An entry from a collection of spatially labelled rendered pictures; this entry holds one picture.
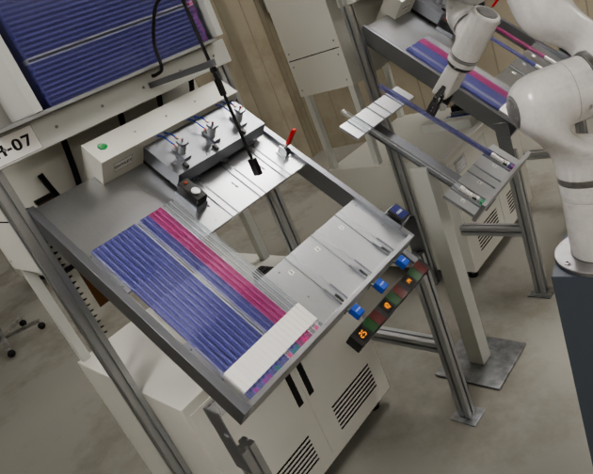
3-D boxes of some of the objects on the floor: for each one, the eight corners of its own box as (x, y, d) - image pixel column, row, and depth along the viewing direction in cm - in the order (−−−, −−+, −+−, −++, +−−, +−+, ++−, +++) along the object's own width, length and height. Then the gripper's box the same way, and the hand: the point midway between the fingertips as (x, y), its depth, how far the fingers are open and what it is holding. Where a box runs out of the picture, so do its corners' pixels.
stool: (21, 322, 426) (-23, 260, 403) (54, 326, 390) (8, 259, 368) (-43, 368, 390) (-95, 302, 368) (-13, 378, 354) (-69, 306, 332)
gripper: (459, 78, 149) (434, 125, 162) (485, 57, 159) (459, 104, 172) (437, 64, 151) (413, 112, 164) (463, 45, 161) (440, 92, 174)
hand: (438, 105), depth 168 cm, fingers open, 8 cm apart
